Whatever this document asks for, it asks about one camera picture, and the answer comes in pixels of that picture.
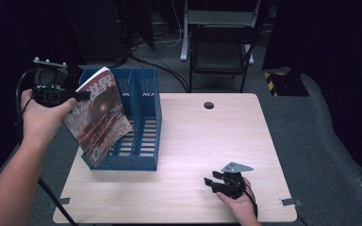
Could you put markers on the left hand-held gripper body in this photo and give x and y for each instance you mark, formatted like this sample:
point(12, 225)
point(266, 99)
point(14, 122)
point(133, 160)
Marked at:
point(50, 84)

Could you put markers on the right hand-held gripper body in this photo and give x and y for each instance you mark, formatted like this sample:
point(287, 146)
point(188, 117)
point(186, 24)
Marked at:
point(234, 183)

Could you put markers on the red cover magazine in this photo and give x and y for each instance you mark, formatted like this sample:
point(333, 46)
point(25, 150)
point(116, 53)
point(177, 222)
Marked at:
point(99, 119)

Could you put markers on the blue plastic file rack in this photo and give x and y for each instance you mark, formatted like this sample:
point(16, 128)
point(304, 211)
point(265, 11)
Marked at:
point(144, 125)

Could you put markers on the person's right hand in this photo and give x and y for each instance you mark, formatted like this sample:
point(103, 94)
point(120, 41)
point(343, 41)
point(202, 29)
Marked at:
point(243, 205)

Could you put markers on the person's left hand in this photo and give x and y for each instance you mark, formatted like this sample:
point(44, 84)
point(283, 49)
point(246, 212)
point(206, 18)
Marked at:
point(42, 121)

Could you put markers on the grey tape strip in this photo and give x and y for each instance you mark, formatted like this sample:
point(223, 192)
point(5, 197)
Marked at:
point(59, 201)
point(290, 202)

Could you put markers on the dark equipment cabinet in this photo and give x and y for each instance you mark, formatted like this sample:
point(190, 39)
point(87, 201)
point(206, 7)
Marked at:
point(94, 28)

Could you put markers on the yellow black striped stand base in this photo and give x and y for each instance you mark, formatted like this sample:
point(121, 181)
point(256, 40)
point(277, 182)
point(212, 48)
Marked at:
point(290, 84)

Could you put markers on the black folding chair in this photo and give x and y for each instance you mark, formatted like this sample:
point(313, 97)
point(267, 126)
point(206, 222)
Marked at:
point(221, 56)

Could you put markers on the white metal desk frame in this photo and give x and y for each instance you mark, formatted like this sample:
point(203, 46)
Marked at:
point(220, 17)

